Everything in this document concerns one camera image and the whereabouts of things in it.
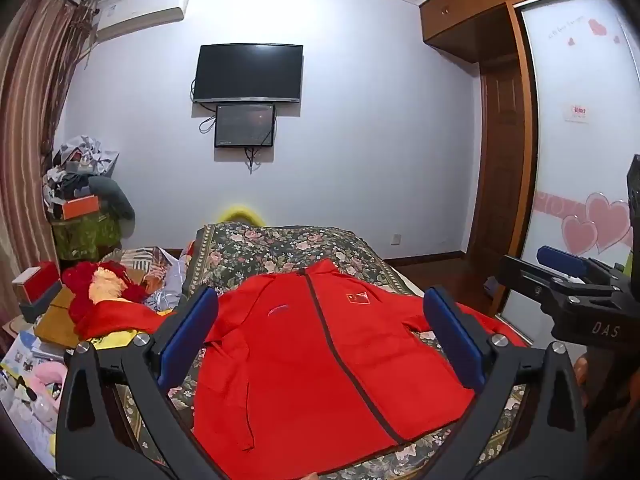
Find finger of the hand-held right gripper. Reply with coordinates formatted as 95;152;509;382
536;245;626;281
496;255;626;308

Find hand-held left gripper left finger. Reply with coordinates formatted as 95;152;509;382
55;286;236;480

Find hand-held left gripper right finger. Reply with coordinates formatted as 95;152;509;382
422;285;589;480

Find red zip jacket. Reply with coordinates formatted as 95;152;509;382
192;258;532;479

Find yellow fleece blanket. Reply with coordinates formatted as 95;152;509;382
89;329;147;352

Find leaf-patterned pillow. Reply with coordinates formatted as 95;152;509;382
99;245;177;297

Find white heart-print wardrobe door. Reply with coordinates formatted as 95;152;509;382
499;0;640;322

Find red fluffy plush toy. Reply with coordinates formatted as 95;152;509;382
60;259;173;341

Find brown wooden door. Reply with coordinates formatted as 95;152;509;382
479;59;527;273

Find floral green bedspread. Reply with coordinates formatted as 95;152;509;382
119;222;532;480

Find blurred yellow object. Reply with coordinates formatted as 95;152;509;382
219;204;267;227

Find brown cardboard box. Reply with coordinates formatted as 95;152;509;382
33;285;85;349

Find green patterned cloth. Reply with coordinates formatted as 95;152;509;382
52;212;124;262

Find dark grey cushion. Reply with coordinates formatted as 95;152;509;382
87;175;136;224

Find red and white box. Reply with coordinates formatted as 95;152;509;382
10;261;64;307

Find orange box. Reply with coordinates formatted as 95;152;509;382
61;195;101;221

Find pile of papers and toys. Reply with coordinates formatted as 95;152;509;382
0;331;69;463

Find pile of clutter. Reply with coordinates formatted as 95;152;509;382
42;134;121;221

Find small black framed screen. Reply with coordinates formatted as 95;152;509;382
214;103;278;149

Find brown striped curtain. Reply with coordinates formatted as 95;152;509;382
0;0;99;323

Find wooden overhead cabinet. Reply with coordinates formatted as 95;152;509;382
418;0;603;64

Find white air conditioner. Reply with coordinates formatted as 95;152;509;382
92;0;192;44

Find black wall television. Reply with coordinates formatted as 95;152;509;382
193;43;304;105

